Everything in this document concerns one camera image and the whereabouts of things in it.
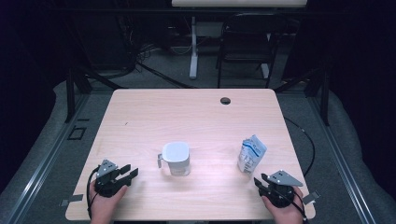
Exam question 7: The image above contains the tangle of black cables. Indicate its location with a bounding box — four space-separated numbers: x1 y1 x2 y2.
124 15 157 68

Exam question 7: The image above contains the person's left hand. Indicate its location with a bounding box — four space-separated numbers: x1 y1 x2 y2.
89 179 129 224

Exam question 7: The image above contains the grey monitor stand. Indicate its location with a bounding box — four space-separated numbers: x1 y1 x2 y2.
162 141 191 163

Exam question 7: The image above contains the thin black floor cable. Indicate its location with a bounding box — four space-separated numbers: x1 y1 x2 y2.
283 116 317 177

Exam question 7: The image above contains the thick black floor cable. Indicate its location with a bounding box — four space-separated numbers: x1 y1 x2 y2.
134 60 197 90

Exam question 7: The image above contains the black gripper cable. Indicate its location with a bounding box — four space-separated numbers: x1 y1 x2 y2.
86 167 102 220
274 186 309 222

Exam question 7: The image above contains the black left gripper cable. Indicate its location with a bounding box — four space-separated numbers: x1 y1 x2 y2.
86 167 102 220

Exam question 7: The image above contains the grey tape strip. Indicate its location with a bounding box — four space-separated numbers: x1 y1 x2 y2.
59 193 84 207
302 190 321 205

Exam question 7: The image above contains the aluminium floor rail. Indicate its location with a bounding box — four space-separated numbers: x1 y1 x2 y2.
6 91 92 224
307 96 377 224

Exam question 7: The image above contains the white and blue bag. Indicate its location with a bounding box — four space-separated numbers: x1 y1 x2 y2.
236 133 268 175

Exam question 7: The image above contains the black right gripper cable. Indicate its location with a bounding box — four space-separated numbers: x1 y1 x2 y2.
274 186 309 222

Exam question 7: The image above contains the white desk leg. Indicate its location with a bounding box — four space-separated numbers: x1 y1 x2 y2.
261 32 271 79
189 16 200 80

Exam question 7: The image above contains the person's right hand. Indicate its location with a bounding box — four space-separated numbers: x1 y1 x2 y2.
261 186 308 224

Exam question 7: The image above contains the black frame post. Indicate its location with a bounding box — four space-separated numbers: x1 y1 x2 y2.
64 66 76 124
320 69 331 127

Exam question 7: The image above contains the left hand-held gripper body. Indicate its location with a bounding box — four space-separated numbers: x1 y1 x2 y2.
93 159 129 199

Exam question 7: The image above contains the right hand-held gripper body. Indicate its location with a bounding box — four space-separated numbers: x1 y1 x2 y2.
259 169 304 209

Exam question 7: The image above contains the clear plastic pitcher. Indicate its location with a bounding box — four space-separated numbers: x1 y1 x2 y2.
157 141 191 177

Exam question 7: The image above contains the black folding chair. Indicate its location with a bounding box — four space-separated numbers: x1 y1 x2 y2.
216 12 300 89

